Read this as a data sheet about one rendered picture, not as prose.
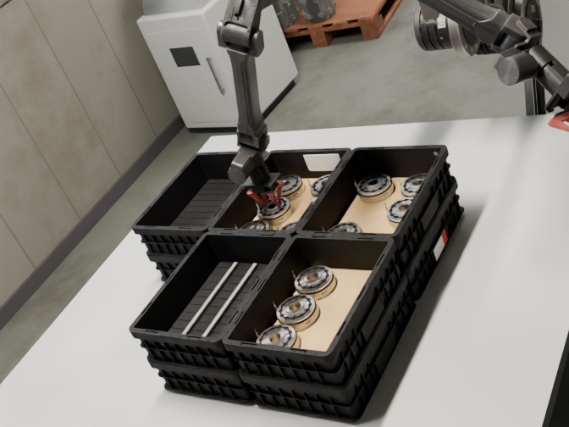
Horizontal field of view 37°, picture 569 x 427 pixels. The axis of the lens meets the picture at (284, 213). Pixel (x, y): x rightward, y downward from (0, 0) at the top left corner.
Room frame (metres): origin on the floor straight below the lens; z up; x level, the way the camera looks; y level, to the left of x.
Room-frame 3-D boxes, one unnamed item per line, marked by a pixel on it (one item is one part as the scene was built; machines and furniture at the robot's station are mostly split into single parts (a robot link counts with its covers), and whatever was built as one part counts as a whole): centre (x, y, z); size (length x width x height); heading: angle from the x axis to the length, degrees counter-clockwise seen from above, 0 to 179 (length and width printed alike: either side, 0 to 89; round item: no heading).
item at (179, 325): (1.83, 0.24, 0.87); 0.40 x 0.30 x 0.11; 139
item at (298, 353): (1.63, 0.02, 0.92); 0.40 x 0.30 x 0.02; 139
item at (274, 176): (2.16, 0.02, 0.98); 0.10 x 0.07 x 0.07; 49
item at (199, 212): (2.33, 0.21, 0.87); 0.40 x 0.30 x 0.11; 139
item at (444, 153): (1.93, -0.25, 0.92); 0.40 x 0.30 x 0.02; 139
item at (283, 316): (1.67, 0.07, 0.86); 0.10 x 0.10 x 0.01
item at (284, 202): (2.16, 0.02, 0.86); 0.10 x 0.10 x 0.01
